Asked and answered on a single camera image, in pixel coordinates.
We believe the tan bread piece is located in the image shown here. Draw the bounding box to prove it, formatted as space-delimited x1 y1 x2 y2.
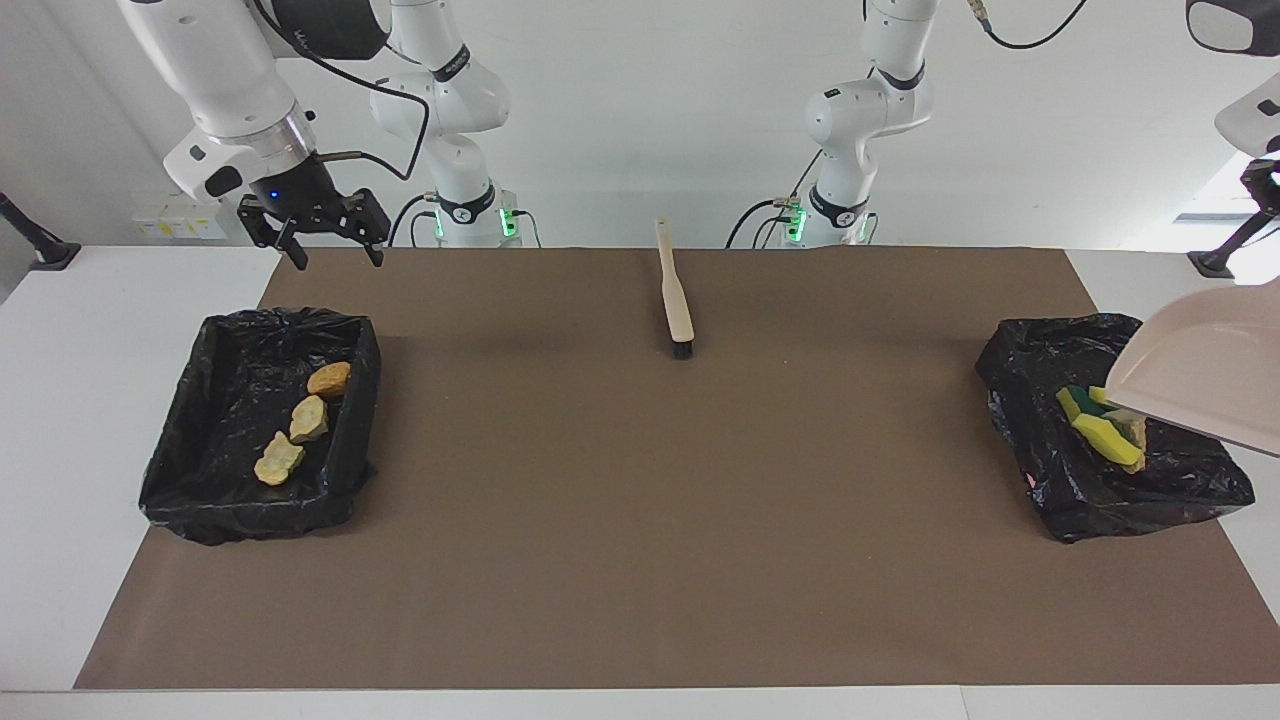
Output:
288 395 330 444

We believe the beige plastic dustpan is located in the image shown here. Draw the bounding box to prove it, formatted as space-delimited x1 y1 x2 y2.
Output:
1103 278 1280 458

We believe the pale torn bread piece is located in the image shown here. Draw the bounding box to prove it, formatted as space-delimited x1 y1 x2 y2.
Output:
253 431 306 488

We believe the striped orange bread piece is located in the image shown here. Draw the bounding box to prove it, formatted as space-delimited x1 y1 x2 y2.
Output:
1110 408 1149 475

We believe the beige handled brush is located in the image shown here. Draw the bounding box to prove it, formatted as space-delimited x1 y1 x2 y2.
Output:
654 219 697 361

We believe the black-bagged trash bin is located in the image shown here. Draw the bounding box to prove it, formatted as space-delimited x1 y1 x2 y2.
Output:
139 307 382 547

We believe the black-bagged bin with pink spot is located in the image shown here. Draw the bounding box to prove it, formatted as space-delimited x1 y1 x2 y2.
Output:
975 312 1257 545

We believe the black stand foot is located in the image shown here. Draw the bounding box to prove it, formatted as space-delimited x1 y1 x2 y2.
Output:
0 192 82 272
1188 205 1269 279

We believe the brown table mat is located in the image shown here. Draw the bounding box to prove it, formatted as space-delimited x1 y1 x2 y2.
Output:
75 247 1280 691

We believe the white wall socket box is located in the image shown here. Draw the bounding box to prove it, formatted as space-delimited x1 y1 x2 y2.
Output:
131 192 230 241

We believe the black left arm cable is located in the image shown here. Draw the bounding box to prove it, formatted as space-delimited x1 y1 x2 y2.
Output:
965 0 1091 50

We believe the black left base cable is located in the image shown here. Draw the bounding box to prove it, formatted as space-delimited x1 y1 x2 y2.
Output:
727 150 826 249

